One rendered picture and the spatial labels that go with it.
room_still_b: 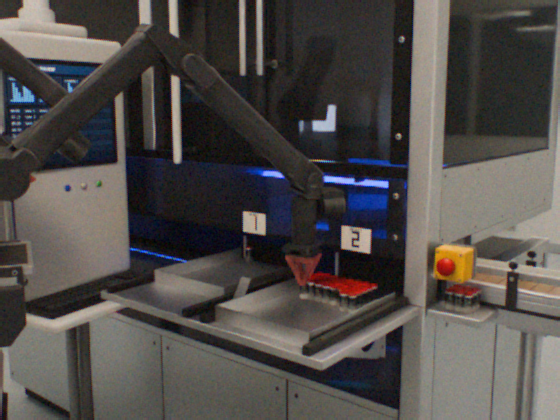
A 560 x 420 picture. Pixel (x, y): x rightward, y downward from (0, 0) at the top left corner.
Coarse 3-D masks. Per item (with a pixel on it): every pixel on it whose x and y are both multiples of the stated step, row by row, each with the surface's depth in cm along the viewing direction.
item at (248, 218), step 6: (246, 216) 177; (252, 216) 176; (258, 216) 174; (264, 216) 173; (246, 222) 177; (252, 222) 176; (258, 222) 174; (264, 222) 173; (246, 228) 178; (252, 228) 176; (258, 228) 175; (264, 228) 173; (258, 234) 175; (264, 234) 174
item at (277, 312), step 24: (264, 288) 149; (288, 288) 156; (216, 312) 136; (240, 312) 132; (264, 312) 142; (288, 312) 142; (312, 312) 142; (336, 312) 141; (360, 312) 134; (288, 336) 123; (312, 336) 121
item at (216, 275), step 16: (208, 256) 181; (224, 256) 186; (240, 256) 192; (160, 272) 164; (176, 272) 171; (192, 272) 175; (208, 272) 175; (224, 272) 175; (240, 272) 175; (256, 272) 175; (272, 272) 164; (288, 272) 169; (192, 288) 157; (208, 288) 153; (224, 288) 150
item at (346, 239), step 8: (344, 232) 156; (360, 232) 153; (368, 232) 152; (344, 240) 157; (360, 240) 153; (368, 240) 152; (344, 248) 157; (352, 248) 155; (360, 248) 154; (368, 248) 152
